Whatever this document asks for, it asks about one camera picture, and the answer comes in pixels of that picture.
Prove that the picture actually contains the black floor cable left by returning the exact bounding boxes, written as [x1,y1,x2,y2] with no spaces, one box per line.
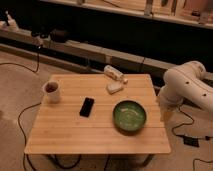
[17,101,42,171]

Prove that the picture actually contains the black power adapter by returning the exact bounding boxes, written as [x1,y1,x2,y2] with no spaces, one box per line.
[183,136,199,147]

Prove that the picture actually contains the black dome object on ledge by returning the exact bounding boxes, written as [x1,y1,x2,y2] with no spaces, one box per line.
[50,29,69,43]

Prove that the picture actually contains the black smartphone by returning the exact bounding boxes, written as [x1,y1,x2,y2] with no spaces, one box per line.
[79,97,94,117]

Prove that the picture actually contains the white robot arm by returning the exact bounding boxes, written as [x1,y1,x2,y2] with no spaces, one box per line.
[158,61,213,121]

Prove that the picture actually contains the white bottle on table edge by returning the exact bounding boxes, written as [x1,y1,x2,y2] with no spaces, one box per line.
[104,65,128,84]

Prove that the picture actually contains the green ceramic bowl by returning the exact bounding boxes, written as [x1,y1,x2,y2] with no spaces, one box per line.
[113,100,147,132]

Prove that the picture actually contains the white mug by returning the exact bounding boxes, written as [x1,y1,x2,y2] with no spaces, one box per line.
[42,81,60,103]

